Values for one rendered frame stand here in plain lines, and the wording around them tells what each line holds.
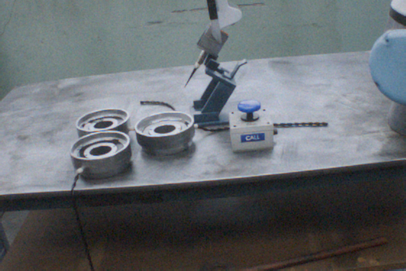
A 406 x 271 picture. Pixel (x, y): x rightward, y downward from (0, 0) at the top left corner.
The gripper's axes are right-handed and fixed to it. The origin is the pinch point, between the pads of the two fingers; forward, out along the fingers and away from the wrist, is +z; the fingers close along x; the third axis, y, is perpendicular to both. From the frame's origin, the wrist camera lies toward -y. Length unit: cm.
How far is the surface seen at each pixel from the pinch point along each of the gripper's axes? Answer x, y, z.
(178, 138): -15.5, -9.0, 12.7
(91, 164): -22.3, -22.8, 11.6
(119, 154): -20.5, -18.3, 11.5
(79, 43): 150, -68, 29
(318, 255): -18.7, 13.0, 40.9
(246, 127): -16.8, 2.5, 12.1
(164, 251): -10.8, -17.3, 40.2
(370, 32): 147, 84, 48
